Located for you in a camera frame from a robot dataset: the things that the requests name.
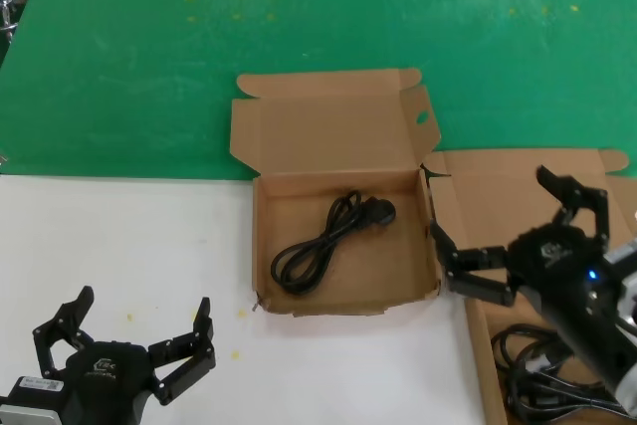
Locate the green felt cloth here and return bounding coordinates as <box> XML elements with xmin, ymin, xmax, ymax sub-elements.
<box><xmin>0</xmin><ymin>0</ymin><xmax>637</xmax><ymax>182</ymax></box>

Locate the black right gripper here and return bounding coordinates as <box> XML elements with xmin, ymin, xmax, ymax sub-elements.
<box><xmin>429</xmin><ymin>164</ymin><xmax>637</xmax><ymax>387</ymax></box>

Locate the open brown cardboard box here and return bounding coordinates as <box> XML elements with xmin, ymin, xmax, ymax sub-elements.
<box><xmin>420</xmin><ymin>148</ymin><xmax>637</xmax><ymax>425</ymax></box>
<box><xmin>229</xmin><ymin>68</ymin><xmax>443</xmax><ymax>319</ymax></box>

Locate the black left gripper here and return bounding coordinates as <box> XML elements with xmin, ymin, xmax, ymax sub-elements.
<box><xmin>32</xmin><ymin>285</ymin><xmax>218</xmax><ymax>425</ymax></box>

